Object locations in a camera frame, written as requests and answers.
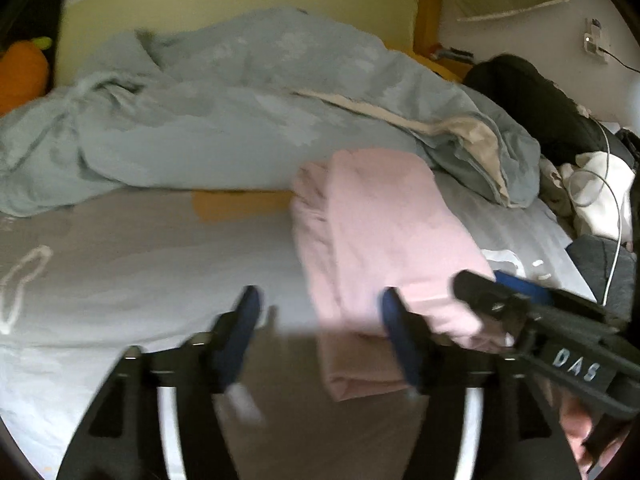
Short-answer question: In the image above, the person's right hand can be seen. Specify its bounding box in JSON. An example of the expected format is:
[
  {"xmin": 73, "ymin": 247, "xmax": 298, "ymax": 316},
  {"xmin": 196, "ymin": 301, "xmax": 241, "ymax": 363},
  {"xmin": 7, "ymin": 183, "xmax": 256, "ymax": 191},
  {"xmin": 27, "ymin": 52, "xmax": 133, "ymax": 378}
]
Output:
[{"xmin": 557, "ymin": 389, "xmax": 633, "ymax": 472}]

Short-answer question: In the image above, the grey-blue duvet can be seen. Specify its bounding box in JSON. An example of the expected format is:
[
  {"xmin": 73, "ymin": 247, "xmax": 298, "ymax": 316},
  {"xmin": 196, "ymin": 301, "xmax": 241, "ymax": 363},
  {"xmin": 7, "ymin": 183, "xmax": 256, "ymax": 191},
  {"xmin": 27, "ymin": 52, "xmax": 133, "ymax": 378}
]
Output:
[{"xmin": 0, "ymin": 7, "xmax": 542, "ymax": 219}]

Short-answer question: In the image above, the white wall socket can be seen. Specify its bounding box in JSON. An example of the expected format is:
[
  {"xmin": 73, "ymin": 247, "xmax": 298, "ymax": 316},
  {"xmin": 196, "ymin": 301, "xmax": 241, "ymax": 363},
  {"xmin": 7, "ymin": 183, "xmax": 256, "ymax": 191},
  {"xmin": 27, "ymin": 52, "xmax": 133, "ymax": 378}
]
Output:
[{"xmin": 582, "ymin": 17, "xmax": 612, "ymax": 64}]

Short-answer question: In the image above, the black clothing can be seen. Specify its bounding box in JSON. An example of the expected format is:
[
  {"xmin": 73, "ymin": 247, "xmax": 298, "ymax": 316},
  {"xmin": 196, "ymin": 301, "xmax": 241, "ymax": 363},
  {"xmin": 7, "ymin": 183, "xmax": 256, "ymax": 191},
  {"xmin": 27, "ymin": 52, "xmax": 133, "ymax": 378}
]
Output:
[{"xmin": 462, "ymin": 54, "xmax": 637, "ymax": 167}]

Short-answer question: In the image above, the wooden bed frame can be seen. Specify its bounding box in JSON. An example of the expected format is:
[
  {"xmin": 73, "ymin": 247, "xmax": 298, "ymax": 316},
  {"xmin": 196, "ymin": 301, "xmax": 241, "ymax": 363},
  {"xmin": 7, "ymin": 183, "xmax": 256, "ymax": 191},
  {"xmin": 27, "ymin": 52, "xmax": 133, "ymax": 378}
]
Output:
[{"xmin": 414, "ymin": 0, "xmax": 473, "ymax": 81}]

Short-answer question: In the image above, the dark grey garment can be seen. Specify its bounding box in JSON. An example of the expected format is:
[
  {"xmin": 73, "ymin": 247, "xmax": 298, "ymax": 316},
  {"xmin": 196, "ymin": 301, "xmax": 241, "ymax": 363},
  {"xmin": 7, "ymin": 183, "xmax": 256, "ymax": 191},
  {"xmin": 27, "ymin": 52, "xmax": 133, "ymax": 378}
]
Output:
[{"xmin": 567, "ymin": 235, "xmax": 640, "ymax": 322}]

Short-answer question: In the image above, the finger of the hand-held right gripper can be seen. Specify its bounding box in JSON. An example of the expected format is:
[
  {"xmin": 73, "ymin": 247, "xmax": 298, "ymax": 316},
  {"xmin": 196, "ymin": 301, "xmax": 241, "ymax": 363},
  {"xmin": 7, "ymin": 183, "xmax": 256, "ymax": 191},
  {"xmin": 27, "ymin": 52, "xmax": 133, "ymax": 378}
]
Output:
[
  {"xmin": 492, "ymin": 270, "xmax": 556, "ymax": 307},
  {"xmin": 452, "ymin": 270, "xmax": 532, "ymax": 333}
]

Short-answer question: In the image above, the orange carrot plush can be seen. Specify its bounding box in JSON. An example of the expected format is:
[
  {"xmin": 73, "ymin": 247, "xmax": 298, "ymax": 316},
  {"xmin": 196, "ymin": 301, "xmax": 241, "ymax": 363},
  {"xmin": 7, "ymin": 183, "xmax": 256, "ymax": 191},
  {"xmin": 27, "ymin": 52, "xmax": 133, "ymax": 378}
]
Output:
[{"xmin": 0, "ymin": 36, "xmax": 53, "ymax": 116}]

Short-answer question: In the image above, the white garment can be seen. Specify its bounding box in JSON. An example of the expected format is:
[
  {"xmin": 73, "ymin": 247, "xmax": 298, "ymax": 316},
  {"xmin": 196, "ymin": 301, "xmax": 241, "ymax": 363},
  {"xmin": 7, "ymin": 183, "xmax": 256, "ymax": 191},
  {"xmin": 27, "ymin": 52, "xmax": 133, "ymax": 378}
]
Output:
[{"xmin": 540, "ymin": 152, "xmax": 637, "ymax": 242}]

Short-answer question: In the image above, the grey printed bed sheet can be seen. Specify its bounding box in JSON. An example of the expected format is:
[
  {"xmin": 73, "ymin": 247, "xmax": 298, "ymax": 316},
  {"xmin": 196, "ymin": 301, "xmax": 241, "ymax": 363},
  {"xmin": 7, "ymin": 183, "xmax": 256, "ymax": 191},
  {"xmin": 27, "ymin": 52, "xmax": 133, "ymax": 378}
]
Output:
[{"xmin": 0, "ymin": 170, "xmax": 598, "ymax": 480}]

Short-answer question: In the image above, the black cable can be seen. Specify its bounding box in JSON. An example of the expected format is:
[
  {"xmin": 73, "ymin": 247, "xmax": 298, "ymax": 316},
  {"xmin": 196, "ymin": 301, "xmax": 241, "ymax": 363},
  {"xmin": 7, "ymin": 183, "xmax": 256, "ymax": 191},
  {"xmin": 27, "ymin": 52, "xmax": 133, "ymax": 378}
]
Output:
[{"xmin": 597, "ymin": 47, "xmax": 640, "ymax": 75}]

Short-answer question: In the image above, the pink printed t-shirt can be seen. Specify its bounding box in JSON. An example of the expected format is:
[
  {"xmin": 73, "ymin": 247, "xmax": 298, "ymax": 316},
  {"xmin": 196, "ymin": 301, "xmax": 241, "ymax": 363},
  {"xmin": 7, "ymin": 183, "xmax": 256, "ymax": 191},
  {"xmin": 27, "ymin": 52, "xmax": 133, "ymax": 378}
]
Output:
[{"xmin": 290, "ymin": 149, "xmax": 516, "ymax": 402}]

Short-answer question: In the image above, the white cable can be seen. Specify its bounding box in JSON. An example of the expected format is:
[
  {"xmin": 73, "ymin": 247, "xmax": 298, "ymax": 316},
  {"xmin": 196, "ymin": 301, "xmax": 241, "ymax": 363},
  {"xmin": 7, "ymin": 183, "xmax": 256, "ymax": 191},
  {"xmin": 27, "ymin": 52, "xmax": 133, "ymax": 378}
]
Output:
[{"xmin": 567, "ymin": 120, "xmax": 627, "ymax": 307}]

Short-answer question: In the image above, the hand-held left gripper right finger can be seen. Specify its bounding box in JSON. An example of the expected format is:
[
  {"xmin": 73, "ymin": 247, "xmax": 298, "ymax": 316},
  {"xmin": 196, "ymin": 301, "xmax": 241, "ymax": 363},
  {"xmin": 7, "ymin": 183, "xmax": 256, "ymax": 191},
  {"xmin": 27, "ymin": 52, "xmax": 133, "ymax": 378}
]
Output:
[{"xmin": 382, "ymin": 287, "xmax": 583, "ymax": 480}]

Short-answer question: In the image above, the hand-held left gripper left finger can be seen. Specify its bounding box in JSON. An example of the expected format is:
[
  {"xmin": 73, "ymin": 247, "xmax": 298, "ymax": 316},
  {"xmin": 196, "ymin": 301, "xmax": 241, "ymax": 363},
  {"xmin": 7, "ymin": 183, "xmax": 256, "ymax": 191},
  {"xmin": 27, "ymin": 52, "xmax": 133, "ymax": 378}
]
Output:
[{"xmin": 57, "ymin": 285, "xmax": 264, "ymax": 480}]

